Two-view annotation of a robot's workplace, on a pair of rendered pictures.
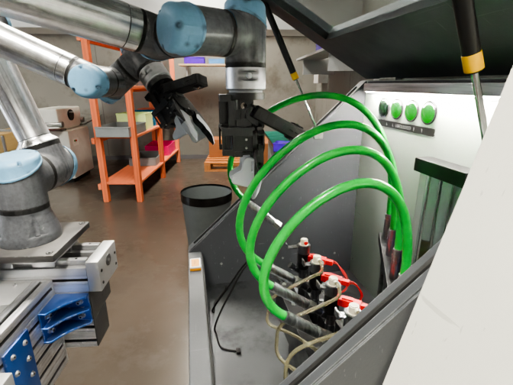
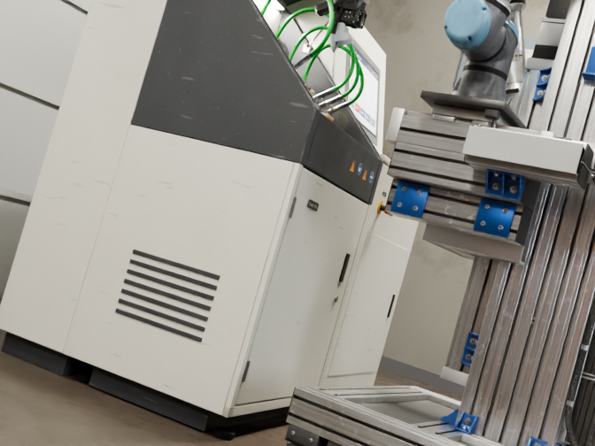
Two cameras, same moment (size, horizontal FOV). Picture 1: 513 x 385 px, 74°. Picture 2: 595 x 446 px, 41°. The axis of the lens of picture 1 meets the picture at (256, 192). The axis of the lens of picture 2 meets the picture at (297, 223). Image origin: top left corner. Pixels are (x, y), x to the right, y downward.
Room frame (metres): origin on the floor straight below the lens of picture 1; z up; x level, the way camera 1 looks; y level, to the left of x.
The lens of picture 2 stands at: (2.74, 1.45, 0.54)
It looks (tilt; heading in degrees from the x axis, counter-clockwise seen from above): 2 degrees up; 214
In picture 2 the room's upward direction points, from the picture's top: 16 degrees clockwise
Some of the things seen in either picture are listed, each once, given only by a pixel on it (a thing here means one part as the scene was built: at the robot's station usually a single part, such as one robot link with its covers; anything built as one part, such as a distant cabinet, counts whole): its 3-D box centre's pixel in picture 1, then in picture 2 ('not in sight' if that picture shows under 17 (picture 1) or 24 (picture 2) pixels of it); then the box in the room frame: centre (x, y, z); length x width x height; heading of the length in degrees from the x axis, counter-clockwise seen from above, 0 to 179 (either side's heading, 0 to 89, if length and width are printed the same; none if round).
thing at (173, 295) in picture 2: not in sight; (227, 283); (0.69, -0.13, 0.39); 0.70 x 0.58 x 0.79; 11
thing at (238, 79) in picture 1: (246, 81); not in sight; (0.67, 0.02, 1.45); 0.08 x 0.08 x 0.05
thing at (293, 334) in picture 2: not in sight; (308, 292); (0.64, 0.15, 0.44); 0.65 x 0.02 x 0.68; 11
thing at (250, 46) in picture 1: (243, 34); not in sight; (0.67, 0.02, 1.52); 0.09 x 0.08 x 0.11; 131
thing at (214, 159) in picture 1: (242, 153); not in sight; (6.20, 0.26, 0.24); 1.33 x 0.93 x 0.48; 93
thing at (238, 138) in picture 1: (242, 124); (351, 7); (0.67, 0.03, 1.36); 0.09 x 0.08 x 0.12; 101
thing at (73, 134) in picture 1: (62, 143); not in sight; (5.35, 3.04, 0.55); 2.29 x 0.57 x 1.11; 3
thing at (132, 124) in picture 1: (141, 106); not in sight; (5.31, 1.74, 1.12); 2.52 x 0.66 x 2.25; 3
